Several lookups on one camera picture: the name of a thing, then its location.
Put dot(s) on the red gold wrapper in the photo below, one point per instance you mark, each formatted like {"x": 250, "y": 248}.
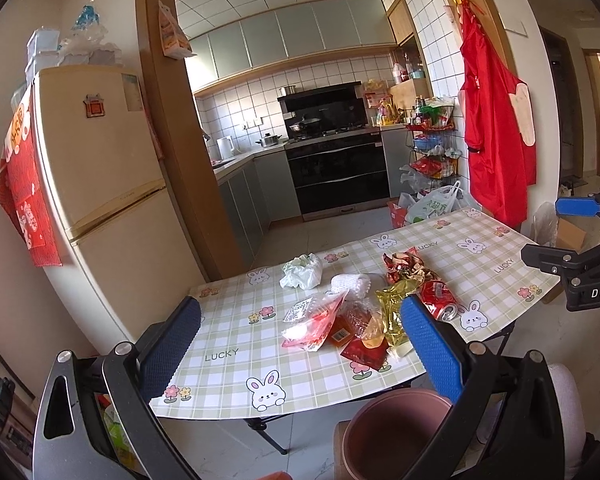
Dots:
{"x": 405, "y": 265}

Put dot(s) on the clear plastic bag bundle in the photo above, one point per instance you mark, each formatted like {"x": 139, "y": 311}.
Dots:
{"x": 90, "y": 42}

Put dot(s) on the pink plastic bin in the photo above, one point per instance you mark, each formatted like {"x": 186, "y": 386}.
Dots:
{"x": 365, "y": 455}

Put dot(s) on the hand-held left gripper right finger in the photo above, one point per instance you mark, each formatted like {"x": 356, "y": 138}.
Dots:
{"x": 430, "y": 350}

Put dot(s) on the red printed cloth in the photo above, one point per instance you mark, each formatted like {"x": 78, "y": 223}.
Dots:
{"x": 30, "y": 200}

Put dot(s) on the small steel pot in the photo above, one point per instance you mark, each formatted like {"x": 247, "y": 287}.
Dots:
{"x": 288, "y": 90}

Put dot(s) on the open cardboard carton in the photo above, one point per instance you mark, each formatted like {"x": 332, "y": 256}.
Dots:
{"x": 572, "y": 230}

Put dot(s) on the red plastic bag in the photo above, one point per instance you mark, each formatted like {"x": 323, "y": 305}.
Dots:
{"x": 397, "y": 215}

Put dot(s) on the white green print plastic bag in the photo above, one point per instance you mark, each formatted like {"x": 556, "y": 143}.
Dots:
{"x": 430, "y": 207}

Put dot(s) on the black range hood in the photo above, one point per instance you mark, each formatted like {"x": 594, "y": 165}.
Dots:
{"x": 320, "y": 97}

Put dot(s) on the grey kitchen base cabinets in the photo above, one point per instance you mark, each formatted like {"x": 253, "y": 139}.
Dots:
{"x": 245, "y": 195}

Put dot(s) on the black stove oven unit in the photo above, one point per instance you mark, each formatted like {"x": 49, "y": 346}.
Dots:
{"x": 335, "y": 175}

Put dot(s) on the row of condiment bottles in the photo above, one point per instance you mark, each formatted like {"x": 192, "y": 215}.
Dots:
{"x": 417, "y": 112}

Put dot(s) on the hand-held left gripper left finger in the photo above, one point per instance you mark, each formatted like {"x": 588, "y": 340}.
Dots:
{"x": 172, "y": 345}

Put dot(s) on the red fridge magnet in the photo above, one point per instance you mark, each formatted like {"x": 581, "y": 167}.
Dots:
{"x": 93, "y": 107}

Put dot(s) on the red snack packets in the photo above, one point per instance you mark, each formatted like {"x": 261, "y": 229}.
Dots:
{"x": 425, "y": 166}

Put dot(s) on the red clear blister package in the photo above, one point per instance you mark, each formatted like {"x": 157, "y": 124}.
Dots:
{"x": 310, "y": 330}

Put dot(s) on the black wok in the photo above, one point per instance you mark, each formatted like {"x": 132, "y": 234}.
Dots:
{"x": 305, "y": 125}

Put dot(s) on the blue plastic bowl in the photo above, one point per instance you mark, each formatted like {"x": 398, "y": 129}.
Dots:
{"x": 425, "y": 144}

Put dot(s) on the white plastic storage boxes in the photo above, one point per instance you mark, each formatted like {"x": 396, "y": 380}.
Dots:
{"x": 42, "y": 47}

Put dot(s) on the lidded steel pot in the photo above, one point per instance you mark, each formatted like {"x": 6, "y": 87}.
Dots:
{"x": 270, "y": 141}

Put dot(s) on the crushed red soda can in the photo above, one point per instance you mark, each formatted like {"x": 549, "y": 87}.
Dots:
{"x": 437, "y": 297}

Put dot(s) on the grey upper kitchen cabinets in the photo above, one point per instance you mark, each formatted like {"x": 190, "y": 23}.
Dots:
{"x": 290, "y": 35}

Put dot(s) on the dark wooden door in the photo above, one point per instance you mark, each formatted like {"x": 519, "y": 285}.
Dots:
{"x": 557, "y": 110}

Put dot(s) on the person's right leg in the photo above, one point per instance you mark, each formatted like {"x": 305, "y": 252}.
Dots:
{"x": 567, "y": 410}

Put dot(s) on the wooden door frame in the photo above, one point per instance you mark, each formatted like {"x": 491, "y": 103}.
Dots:
{"x": 190, "y": 160}

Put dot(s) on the green packaged goods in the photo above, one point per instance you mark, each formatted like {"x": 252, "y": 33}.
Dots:
{"x": 440, "y": 112}

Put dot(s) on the plaid bunny tablecloth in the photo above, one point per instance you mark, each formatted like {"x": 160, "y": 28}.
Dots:
{"x": 230, "y": 330}

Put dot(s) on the pale paper label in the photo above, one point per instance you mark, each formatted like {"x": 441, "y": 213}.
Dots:
{"x": 131, "y": 92}

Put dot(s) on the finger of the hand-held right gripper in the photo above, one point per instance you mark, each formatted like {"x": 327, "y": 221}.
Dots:
{"x": 577, "y": 206}
{"x": 550, "y": 258}

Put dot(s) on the white electric kettle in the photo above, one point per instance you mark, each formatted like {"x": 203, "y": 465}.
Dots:
{"x": 225, "y": 147}

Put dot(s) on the jars and oil bottles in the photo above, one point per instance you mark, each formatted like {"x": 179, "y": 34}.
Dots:
{"x": 397, "y": 72}

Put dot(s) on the colourful food packages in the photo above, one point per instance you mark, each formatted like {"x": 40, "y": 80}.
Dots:
{"x": 375, "y": 100}

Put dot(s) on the red apron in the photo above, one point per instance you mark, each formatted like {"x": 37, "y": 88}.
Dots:
{"x": 495, "y": 135}

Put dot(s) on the gold foil bag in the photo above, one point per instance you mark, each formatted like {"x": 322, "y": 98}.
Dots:
{"x": 392, "y": 310}

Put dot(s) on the light wooden doorway frame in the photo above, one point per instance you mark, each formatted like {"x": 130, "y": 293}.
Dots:
{"x": 590, "y": 110}

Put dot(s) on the cream refrigerator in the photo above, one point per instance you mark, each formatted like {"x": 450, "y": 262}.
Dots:
{"x": 100, "y": 175}

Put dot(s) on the wooden wall shelf unit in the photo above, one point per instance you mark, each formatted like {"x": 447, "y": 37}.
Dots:
{"x": 400, "y": 17}

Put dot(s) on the brown cardboard box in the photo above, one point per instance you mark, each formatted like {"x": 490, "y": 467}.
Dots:
{"x": 341, "y": 455}

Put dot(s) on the white foam fruit net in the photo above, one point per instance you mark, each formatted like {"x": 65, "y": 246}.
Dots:
{"x": 350, "y": 284}

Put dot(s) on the hanging printed paper bag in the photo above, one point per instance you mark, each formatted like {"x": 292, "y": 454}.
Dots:
{"x": 172, "y": 37}

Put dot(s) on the wall power socket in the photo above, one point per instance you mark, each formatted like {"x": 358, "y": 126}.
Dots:
{"x": 253, "y": 122}

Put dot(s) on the clear plastic wrapper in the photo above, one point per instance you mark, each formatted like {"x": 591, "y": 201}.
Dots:
{"x": 362, "y": 317}

